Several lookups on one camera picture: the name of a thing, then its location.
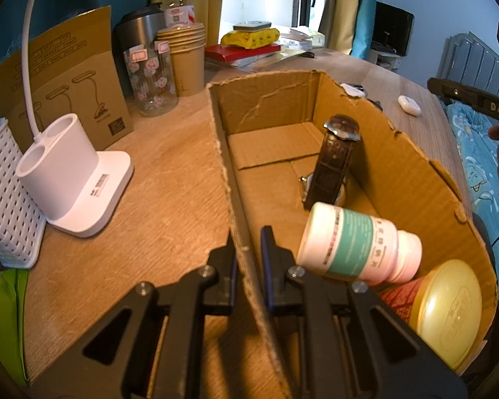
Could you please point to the yellow curtain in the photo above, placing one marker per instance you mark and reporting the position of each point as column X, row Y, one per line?
column 339, row 8
column 206, row 0

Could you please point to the teal label medicine bottle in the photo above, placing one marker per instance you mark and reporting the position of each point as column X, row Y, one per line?
column 349, row 241

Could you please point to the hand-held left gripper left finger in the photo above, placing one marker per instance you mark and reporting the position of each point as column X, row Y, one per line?
column 231, row 274

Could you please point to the printed clear glass jar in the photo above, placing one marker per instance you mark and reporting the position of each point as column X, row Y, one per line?
column 151, row 83

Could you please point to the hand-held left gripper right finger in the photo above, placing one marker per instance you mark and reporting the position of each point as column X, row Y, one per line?
column 268, row 270

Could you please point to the white plastic basket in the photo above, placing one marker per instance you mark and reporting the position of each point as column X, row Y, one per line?
column 8, row 199

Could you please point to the white computer desk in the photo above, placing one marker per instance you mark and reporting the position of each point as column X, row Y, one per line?
column 384, row 60

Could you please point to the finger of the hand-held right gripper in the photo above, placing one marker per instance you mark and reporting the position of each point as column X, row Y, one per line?
column 470, row 99

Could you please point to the white earbuds case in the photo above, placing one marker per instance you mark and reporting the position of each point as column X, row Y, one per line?
column 409, row 105

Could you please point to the steel thermos cup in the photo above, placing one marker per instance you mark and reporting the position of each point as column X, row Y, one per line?
column 139, row 29

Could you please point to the person's right hand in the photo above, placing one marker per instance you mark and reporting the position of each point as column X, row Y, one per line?
column 494, row 133

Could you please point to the grey bed headboard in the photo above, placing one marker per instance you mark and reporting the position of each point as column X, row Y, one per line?
column 474, row 58

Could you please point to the red book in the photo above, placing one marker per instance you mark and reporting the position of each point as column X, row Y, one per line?
column 228, row 53

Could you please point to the black car key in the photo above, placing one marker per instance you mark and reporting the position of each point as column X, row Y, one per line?
column 374, row 104

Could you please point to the yellow wipes pack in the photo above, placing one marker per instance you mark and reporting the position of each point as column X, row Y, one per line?
column 249, row 39

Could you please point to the blue printed blanket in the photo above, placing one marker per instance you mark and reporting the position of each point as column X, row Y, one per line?
column 478, row 166

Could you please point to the clear water bottle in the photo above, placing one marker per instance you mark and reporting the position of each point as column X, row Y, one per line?
column 179, row 4

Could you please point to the stack of paper cups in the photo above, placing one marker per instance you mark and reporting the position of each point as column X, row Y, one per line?
column 187, row 66

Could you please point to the white desk lamp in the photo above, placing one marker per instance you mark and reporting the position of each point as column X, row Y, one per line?
column 83, row 199

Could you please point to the printed cardboard lamp box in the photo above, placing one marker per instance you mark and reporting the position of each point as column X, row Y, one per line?
column 75, row 70

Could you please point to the yellow lid jar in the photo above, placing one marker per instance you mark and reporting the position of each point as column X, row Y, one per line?
column 445, row 307

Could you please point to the green packet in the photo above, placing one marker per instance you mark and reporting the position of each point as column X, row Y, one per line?
column 4, row 320

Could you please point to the black monitor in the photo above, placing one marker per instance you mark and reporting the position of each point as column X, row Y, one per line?
column 393, row 25

